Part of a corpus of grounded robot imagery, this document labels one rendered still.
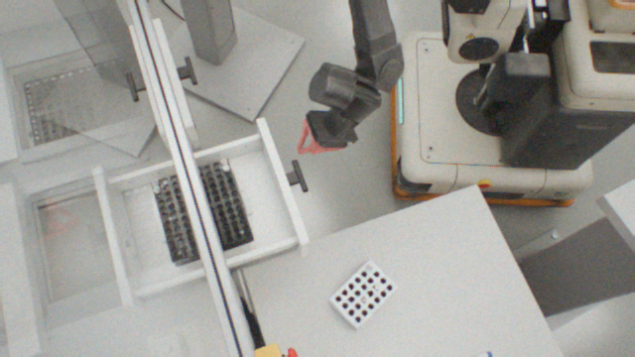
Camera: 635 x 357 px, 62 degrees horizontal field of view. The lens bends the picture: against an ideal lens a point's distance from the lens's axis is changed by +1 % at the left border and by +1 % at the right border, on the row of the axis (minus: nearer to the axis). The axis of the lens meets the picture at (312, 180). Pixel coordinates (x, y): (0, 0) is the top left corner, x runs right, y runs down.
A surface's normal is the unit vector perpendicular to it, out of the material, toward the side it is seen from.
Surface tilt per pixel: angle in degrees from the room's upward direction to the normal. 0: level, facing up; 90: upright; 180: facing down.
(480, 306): 0
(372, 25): 45
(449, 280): 0
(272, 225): 0
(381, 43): 56
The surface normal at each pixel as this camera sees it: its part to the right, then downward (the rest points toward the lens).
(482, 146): 0.03, -0.37
